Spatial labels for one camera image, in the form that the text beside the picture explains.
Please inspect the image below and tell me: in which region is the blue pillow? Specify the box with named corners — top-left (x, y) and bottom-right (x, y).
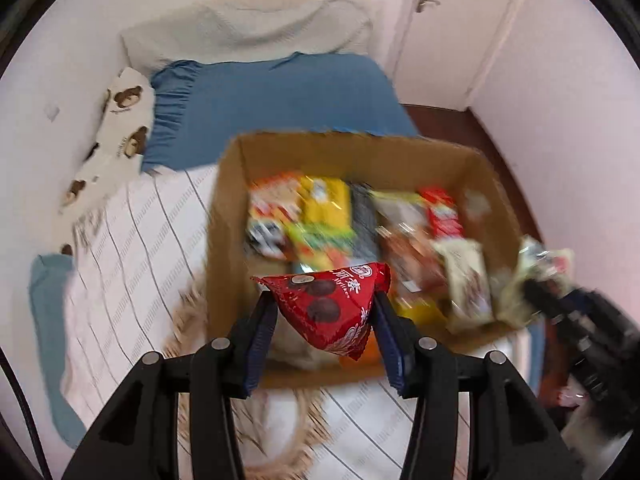
top-left (141, 52), bottom-right (421, 176)

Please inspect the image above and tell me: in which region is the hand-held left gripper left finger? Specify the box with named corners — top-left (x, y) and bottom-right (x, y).
top-left (62, 290), bottom-right (278, 480)

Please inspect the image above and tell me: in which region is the white printed quilted blanket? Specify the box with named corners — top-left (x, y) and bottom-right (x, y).
top-left (60, 165), bottom-right (531, 480)

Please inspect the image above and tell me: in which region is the light blue cloth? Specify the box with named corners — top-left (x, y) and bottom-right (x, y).
top-left (28, 252), bottom-right (88, 448)

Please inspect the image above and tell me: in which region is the black cable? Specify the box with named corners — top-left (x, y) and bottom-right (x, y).
top-left (0, 350), bottom-right (51, 480)

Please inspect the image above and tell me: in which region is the beige pillow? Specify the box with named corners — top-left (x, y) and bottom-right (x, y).
top-left (120, 0), bottom-right (381, 76)

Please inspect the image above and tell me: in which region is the pile of assorted snacks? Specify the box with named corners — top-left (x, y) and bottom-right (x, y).
top-left (245, 172), bottom-right (501, 336)

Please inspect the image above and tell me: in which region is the brown cardboard box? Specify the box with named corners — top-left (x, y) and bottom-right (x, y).
top-left (206, 130), bottom-right (526, 391)

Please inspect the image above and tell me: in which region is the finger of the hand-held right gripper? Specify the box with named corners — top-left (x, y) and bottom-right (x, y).
top-left (522, 277), bottom-right (591, 323)

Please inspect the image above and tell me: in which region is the red triangular snack packet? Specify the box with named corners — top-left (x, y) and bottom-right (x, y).
top-left (251, 261), bottom-right (392, 362)

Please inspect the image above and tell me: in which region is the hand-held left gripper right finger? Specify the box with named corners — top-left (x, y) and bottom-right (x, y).
top-left (372, 290), bottom-right (583, 480)

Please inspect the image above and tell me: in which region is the white door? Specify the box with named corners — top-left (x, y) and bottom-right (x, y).
top-left (387, 0), bottom-right (536, 111)

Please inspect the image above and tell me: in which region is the bear print pillow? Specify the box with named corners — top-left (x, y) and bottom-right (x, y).
top-left (59, 66), bottom-right (156, 256)

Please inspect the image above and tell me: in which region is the pale printed snack packet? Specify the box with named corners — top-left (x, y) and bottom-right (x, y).
top-left (497, 235), bottom-right (576, 328)

